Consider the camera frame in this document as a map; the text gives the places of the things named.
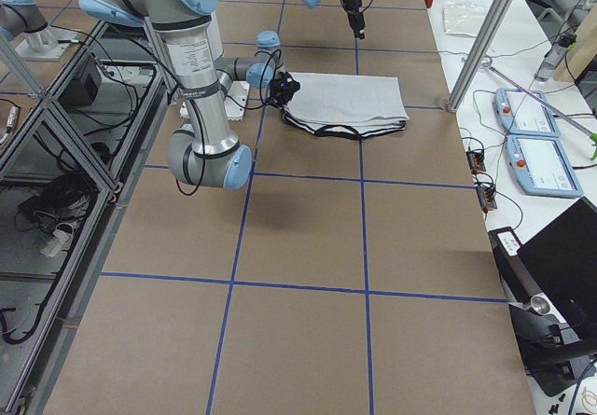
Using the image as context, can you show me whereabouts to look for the upper teach pendant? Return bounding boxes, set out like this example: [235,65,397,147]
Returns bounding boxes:
[493,88,560,138]

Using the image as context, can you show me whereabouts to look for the black power adapter box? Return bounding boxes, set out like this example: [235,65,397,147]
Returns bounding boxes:
[59,60,102,106]

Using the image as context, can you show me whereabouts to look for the aluminium frame post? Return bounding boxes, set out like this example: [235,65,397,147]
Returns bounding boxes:
[446,0,513,113]

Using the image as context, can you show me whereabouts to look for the grey cartoon print t-shirt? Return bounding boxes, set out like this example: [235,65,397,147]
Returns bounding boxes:
[283,73,410,140]

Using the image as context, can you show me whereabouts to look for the teach pendant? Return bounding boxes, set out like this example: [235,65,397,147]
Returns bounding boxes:
[493,88,560,138]
[506,135,583,199]

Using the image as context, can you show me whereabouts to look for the lower teach pendant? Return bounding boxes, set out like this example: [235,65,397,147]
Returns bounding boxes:
[506,135,583,199]

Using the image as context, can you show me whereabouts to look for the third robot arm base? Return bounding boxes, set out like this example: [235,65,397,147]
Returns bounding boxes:
[1,0,79,62]

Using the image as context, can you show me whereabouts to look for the tangled cables under glass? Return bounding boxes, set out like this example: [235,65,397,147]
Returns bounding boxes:
[13,172,102,257]

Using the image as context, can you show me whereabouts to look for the aluminium frame glass cabinet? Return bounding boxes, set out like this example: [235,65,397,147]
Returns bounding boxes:
[1,24,167,414]

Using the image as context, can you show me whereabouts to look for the clear plastic bag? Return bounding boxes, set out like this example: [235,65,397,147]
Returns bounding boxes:
[443,4,486,37]

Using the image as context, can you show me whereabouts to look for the black stand with metal cup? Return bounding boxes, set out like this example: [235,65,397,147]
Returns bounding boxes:
[488,227,596,396]

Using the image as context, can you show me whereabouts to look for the upper small circuit board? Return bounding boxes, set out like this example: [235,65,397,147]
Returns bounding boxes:
[465,150,486,174]

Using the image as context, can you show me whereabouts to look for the black laptop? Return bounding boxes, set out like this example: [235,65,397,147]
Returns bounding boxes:
[518,197,596,339]

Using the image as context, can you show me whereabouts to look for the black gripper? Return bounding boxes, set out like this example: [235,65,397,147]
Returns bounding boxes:
[342,0,372,39]
[266,72,300,108]

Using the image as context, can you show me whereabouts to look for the lower small circuit board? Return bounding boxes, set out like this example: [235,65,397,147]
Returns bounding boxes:
[476,187,497,214]

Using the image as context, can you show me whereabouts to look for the small circuit board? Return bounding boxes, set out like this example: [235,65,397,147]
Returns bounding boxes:
[476,187,497,214]
[465,150,486,174]

